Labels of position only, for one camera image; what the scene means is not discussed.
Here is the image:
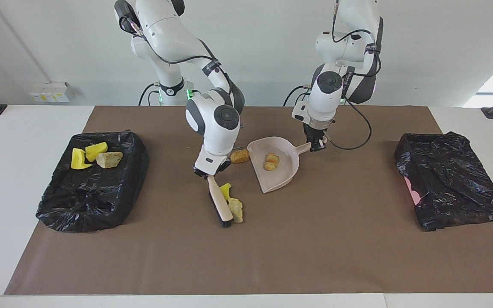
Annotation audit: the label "black base power cable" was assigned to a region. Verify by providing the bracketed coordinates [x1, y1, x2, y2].
[283, 85, 313, 107]
[139, 83, 161, 107]

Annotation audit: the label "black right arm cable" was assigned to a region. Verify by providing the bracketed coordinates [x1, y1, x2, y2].
[118, 13, 235, 97]

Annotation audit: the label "white wall socket box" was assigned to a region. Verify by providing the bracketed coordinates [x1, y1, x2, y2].
[28, 82, 70, 103]

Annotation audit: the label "beige plastic dustpan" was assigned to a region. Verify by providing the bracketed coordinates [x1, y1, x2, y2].
[246, 136, 314, 194]

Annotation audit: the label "beige brush black bristles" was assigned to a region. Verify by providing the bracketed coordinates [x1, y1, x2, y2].
[207, 175, 235, 228]

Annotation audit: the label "black bag lined bin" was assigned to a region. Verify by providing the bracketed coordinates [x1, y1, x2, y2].
[36, 130, 149, 233]

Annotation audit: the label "black bag pink bin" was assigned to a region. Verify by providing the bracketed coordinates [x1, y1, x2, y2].
[394, 131, 493, 232]

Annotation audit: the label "beige sponge chunk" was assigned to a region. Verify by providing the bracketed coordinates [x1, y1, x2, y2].
[264, 153, 280, 172]
[228, 198, 244, 224]
[96, 151, 124, 169]

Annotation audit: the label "brown oval sponge piece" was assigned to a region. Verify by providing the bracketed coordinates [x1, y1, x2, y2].
[230, 148, 250, 164]

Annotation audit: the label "brown table mat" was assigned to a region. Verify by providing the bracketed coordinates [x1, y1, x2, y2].
[4, 106, 493, 295]

